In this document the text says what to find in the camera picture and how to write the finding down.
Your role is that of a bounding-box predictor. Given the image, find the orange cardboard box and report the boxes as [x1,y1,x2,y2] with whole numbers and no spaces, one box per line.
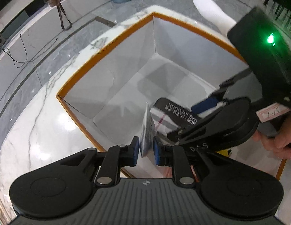
[56,12,286,181]

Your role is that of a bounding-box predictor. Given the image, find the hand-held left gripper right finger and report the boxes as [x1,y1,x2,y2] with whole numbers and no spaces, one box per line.
[153,137,221,185]

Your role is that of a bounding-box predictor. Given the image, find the marble television console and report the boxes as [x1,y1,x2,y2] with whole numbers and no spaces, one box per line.
[0,0,113,80]

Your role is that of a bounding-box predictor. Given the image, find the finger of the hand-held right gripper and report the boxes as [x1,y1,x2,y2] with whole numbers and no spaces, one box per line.
[166,119,207,144]
[191,68,253,113]

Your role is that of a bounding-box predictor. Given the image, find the plaid wallet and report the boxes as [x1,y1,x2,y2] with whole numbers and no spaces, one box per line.
[151,108,183,139]

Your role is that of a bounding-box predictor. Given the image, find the person's white-socked foot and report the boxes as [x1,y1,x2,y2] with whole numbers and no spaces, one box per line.
[193,0,237,34]

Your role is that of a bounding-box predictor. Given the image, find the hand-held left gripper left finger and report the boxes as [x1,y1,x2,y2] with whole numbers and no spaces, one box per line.
[76,136,140,186]

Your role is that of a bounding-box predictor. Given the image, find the person's right hand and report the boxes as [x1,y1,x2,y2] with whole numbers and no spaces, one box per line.
[253,111,291,160]

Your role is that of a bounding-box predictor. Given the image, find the black cable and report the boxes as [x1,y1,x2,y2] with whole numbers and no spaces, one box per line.
[0,34,58,69]

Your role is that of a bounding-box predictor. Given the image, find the white printed cream tube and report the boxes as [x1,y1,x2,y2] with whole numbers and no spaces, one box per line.
[139,102,156,157]

